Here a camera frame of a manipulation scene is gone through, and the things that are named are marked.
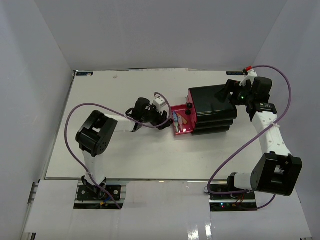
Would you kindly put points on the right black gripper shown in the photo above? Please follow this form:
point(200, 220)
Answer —
point(232, 86)

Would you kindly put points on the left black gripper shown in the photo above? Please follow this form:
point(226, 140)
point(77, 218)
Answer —
point(160, 119)

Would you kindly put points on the blue correction tape pen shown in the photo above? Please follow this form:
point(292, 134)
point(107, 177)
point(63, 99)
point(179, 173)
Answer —
point(175, 117)

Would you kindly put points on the green correction tape pen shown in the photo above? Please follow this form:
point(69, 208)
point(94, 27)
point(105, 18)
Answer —
point(176, 125)

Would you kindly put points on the pink correction tape pen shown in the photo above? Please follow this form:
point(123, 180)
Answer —
point(180, 123)

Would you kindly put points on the pink drawer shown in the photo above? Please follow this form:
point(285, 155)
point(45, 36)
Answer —
point(180, 110)
point(189, 101)
point(188, 112)

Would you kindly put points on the black drawer organizer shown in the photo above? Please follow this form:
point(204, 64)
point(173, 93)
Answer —
point(209, 116)

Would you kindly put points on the orange eraser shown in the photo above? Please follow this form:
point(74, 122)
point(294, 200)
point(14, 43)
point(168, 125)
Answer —
point(184, 121)

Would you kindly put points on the pink top drawer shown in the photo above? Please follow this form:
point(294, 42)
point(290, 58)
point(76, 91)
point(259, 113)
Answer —
point(189, 101)

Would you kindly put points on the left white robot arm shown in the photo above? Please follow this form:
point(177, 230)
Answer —
point(96, 133)

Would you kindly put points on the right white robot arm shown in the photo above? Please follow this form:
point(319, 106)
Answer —
point(278, 170)

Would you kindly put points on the blue corner label right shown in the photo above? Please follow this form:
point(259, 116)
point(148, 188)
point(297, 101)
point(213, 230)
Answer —
point(234, 73)

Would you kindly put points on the blue corner label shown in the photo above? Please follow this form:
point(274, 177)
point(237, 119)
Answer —
point(234, 73)
point(85, 73)

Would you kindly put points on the blue corner label left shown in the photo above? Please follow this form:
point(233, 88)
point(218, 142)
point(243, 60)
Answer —
point(85, 73)

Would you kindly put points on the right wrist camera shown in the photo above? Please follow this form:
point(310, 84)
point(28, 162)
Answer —
point(249, 76)

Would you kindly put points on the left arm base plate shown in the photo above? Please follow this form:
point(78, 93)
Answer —
point(84, 194)

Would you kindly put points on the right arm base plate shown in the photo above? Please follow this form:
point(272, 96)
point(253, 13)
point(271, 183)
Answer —
point(233, 197)

